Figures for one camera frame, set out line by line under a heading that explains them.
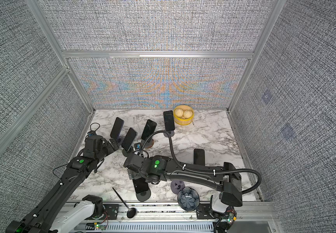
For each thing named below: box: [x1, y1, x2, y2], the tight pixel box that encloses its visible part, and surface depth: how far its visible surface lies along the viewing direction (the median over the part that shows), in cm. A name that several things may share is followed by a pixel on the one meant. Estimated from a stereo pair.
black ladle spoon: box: [112, 187, 137, 219], surface depth 75 cm
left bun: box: [174, 108, 184, 118], surface depth 112 cm
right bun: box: [183, 109, 194, 119], surface depth 112 cm
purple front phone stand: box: [170, 180, 186, 195], surface depth 79 cm
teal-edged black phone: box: [121, 127, 138, 152], surface depth 90 cm
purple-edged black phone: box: [163, 110, 175, 132], surface depth 99 cm
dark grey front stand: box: [135, 188, 152, 202], surface depth 80 cm
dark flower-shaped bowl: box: [177, 186, 201, 212], surface depth 77 cm
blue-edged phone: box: [110, 116, 125, 140], surface depth 96 cm
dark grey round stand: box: [122, 148, 129, 157], surface depth 96 cm
